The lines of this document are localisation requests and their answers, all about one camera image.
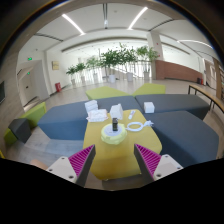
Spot blue-grey left sofa block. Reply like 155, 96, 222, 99
37, 95, 145, 141

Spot dark grey rear sofa block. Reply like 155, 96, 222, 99
135, 94, 210, 120

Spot potted plant white pot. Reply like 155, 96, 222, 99
101, 49, 122, 83
120, 44, 137, 82

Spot green right rear ottoman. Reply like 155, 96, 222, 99
133, 83, 166, 96

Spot dark grey side stool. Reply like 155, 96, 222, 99
9, 118, 31, 143

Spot green side bench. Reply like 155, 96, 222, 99
3, 102, 46, 145

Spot green left rear ottoman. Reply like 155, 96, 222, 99
86, 86, 128, 100

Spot white tissue pack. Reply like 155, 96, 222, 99
87, 109, 108, 122

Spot wooden bench with black frame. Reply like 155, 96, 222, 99
188, 84, 224, 114

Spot white small remote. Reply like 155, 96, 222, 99
128, 110, 135, 120

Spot yellow upholstered table block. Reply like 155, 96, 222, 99
83, 118, 162, 180

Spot dark grey right sofa block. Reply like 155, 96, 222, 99
145, 111, 219, 167

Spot pale yellow round socket base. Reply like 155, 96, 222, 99
101, 124, 127, 145

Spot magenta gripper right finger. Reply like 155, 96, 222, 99
134, 144, 182, 182

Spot dark grey sofa block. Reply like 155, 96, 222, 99
145, 111, 219, 167
135, 94, 210, 120

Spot red fire extinguisher box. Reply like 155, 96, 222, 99
55, 82, 61, 92

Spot green ottoman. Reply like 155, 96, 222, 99
133, 83, 166, 96
86, 86, 128, 100

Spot potted plant white pot centre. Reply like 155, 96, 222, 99
101, 49, 122, 83

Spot white cube box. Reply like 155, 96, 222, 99
144, 102, 155, 113

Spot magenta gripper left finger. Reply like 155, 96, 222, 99
47, 145, 96, 187

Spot potted plant white pot right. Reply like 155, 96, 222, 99
120, 44, 137, 82

